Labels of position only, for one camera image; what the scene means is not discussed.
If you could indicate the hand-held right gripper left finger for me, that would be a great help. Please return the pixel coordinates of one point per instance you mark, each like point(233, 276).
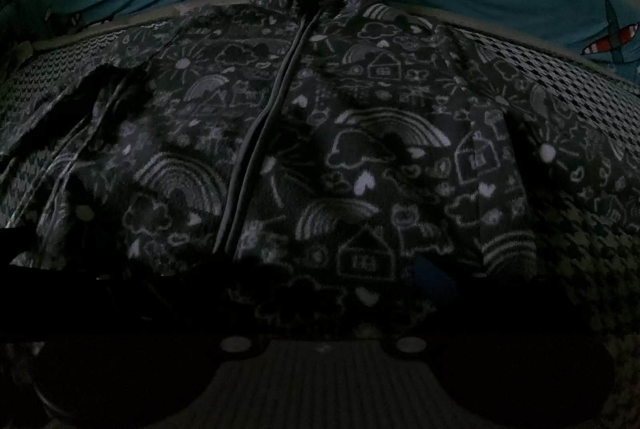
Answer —
point(210, 276)

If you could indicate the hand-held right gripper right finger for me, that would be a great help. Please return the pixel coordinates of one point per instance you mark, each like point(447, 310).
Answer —
point(435, 279)

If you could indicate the dark doodle print jacket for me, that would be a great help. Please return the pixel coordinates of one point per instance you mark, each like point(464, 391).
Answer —
point(350, 134)

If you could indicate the houndstooth bed mat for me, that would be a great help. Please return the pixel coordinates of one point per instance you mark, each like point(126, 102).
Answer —
point(590, 239)

